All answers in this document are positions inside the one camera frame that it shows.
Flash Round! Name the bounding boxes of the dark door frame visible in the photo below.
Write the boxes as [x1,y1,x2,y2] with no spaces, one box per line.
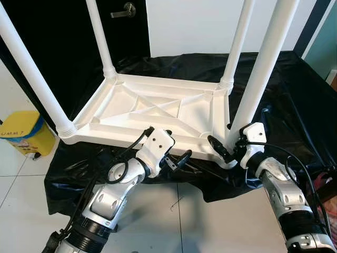
[294,0,333,57]

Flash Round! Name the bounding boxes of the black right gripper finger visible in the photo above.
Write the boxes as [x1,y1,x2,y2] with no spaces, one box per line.
[207,135,234,163]

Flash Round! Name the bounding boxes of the silver door handle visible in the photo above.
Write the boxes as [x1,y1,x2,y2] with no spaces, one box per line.
[110,3,136,19]

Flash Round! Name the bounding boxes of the white plastic table leg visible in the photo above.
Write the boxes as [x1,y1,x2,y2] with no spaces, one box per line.
[226,0,301,151]
[0,5,78,140]
[85,0,117,80]
[219,0,257,90]

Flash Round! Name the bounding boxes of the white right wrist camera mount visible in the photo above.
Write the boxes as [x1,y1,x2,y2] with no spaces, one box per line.
[240,122,268,169]

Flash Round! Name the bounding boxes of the pink patterned bag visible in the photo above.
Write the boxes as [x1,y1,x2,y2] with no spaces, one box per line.
[316,174,337,238]

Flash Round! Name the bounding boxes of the black door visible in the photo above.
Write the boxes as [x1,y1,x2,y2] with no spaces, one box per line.
[0,0,151,119]

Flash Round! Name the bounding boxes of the black plastic table cover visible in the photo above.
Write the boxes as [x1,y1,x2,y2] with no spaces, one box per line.
[43,50,337,216]

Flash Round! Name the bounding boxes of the yellow storage box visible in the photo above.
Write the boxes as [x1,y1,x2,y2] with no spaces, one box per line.
[0,110,56,159]

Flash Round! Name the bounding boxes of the brown cardboard box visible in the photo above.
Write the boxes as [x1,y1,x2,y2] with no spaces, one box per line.
[328,67,337,91]

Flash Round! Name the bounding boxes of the white plastic table top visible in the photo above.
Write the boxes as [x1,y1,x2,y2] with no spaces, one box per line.
[57,73,235,168]

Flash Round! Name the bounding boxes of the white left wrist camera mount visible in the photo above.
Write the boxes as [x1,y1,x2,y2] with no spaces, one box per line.
[136,128,176,178]

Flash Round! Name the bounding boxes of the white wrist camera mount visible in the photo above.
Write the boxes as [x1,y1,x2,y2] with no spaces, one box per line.
[240,122,268,169]
[136,128,176,178]

